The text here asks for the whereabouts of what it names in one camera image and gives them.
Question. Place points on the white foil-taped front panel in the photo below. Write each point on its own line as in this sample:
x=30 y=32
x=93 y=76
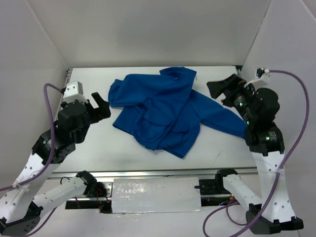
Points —
x=156 y=195

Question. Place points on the blue zip-up fleece jacket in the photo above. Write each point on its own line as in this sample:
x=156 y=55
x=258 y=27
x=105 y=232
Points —
x=164 y=112

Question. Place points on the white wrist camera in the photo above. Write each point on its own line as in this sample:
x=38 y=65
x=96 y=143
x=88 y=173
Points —
x=73 y=92
x=262 y=78

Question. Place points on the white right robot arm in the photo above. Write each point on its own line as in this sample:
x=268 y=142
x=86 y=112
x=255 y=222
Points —
x=271 y=213

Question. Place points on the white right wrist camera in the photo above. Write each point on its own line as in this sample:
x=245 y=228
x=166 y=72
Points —
x=262 y=78

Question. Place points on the aluminium front rail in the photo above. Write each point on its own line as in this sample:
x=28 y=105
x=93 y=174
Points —
x=152 y=173

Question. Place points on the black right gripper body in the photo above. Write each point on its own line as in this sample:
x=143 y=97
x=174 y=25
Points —
x=229 y=90

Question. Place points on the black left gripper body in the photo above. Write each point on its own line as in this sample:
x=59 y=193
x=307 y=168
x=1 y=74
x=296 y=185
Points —
x=93 y=110

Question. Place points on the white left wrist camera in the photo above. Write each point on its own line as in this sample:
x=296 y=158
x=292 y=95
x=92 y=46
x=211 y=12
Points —
x=73 y=92

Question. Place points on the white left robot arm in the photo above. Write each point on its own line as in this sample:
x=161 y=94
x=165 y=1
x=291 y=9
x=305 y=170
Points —
x=22 y=207

